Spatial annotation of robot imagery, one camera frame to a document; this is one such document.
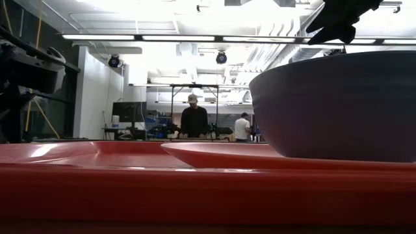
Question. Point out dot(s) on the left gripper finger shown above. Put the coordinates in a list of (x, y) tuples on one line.
[(48, 79), (57, 57)]

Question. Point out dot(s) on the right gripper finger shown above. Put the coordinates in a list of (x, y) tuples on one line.
[(323, 21), (346, 32)]

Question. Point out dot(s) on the blue plastic bowl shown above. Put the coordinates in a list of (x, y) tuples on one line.
[(338, 107)]

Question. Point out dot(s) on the pink plastic plate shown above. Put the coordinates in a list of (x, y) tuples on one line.
[(227, 156)]

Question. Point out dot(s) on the background black robot arm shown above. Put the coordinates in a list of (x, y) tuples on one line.
[(222, 130)]

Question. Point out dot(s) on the red plastic tray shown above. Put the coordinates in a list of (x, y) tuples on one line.
[(97, 195)]

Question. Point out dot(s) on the black computer monitor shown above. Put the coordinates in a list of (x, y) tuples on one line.
[(129, 112)]

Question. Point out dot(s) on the overhead light strip bar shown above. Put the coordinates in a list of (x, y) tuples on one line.
[(178, 38)]

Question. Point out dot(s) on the person in background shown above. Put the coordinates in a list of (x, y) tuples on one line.
[(242, 128)]

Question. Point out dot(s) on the person with cap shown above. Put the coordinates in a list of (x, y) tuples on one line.
[(194, 122)]

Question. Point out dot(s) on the black background rig frame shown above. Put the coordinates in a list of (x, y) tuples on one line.
[(195, 86)]

